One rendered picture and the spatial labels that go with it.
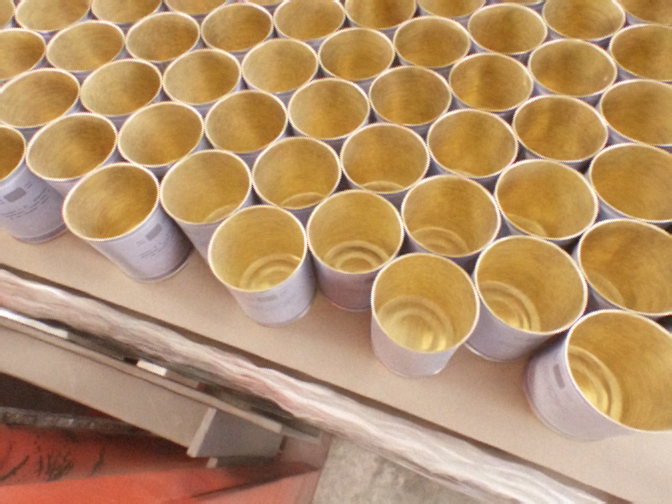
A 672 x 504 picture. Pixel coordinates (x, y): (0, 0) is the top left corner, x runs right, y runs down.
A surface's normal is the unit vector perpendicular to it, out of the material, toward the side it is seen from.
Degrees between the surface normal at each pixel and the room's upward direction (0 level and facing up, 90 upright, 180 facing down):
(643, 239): 88
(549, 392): 89
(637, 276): 88
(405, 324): 2
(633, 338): 88
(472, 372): 2
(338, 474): 0
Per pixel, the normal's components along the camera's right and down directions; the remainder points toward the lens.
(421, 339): -0.04, -0.47
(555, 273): -0.85, 0.48
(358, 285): 0.03, 0.88
